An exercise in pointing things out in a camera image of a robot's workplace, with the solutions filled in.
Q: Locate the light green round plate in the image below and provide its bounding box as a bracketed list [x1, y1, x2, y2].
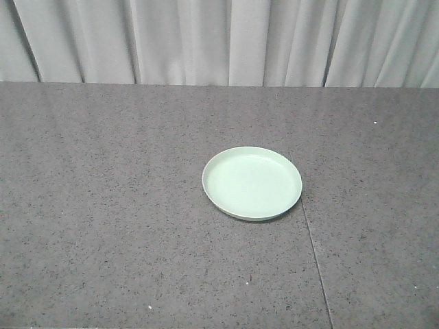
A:
[202, 146, 302, 221]

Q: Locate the white pleated curtain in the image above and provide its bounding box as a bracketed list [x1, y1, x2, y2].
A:
[1, 1, 438, 88]

